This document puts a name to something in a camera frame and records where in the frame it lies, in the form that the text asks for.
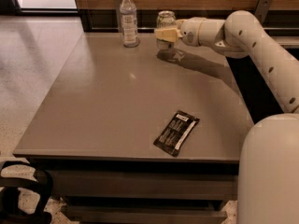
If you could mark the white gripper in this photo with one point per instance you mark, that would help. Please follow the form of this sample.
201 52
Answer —
189 32

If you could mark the grey upper drawer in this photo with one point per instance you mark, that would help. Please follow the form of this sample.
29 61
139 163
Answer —
141 185

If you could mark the clear plastic water bottle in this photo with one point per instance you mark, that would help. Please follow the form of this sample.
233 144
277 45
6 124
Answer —
129 23

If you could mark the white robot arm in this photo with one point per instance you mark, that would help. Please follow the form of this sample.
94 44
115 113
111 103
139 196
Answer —
268 178

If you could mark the metal wall bracket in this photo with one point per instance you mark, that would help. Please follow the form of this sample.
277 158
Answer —
261 9

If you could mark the grey lower drawer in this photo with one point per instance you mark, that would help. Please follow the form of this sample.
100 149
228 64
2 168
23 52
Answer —
114 215

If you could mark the black snack packet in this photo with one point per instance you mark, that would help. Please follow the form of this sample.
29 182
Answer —
175 133

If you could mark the grey drawer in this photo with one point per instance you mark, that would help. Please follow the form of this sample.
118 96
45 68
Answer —
114 215
141 185

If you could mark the green white 7up can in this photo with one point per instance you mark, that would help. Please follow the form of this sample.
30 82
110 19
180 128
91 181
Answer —
165 18

